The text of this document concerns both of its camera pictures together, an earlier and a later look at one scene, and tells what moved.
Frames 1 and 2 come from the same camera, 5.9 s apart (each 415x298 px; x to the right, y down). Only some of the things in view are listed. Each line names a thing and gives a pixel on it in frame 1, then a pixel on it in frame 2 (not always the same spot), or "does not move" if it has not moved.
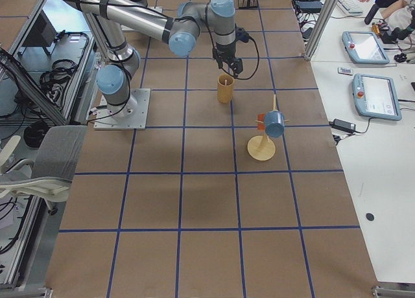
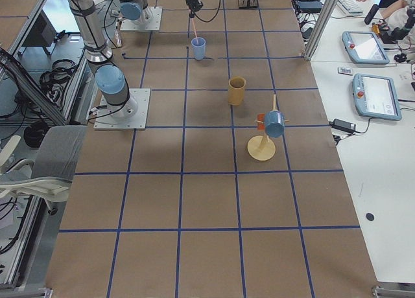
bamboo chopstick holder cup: [225, 88] -> [236, 91]
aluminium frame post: [323, 22] does not move
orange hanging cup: [261, 126] does not move
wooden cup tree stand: [262, 148] does not move
